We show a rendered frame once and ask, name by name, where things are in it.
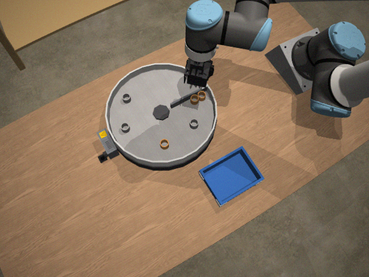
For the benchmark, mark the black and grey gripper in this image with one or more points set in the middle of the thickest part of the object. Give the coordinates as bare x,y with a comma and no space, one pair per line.
198,78

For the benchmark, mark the blue crate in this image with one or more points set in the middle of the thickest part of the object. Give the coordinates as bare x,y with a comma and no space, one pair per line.
230,175

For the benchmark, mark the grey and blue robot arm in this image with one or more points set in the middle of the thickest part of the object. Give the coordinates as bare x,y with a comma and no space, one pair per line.
335,87

